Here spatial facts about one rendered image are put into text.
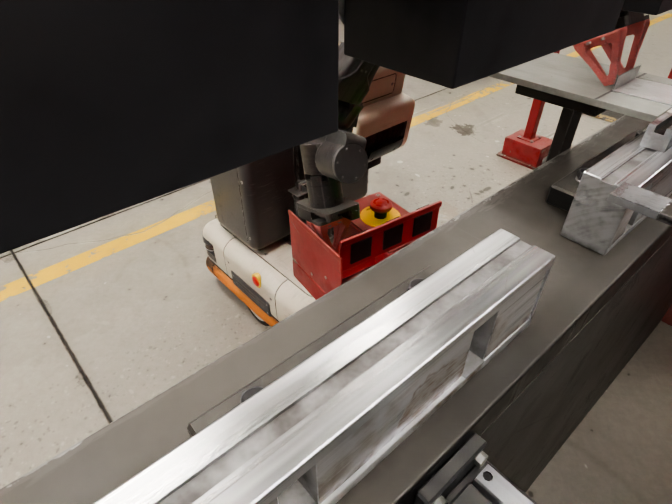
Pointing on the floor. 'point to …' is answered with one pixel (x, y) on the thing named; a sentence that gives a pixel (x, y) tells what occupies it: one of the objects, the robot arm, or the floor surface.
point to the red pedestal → (527, 141)
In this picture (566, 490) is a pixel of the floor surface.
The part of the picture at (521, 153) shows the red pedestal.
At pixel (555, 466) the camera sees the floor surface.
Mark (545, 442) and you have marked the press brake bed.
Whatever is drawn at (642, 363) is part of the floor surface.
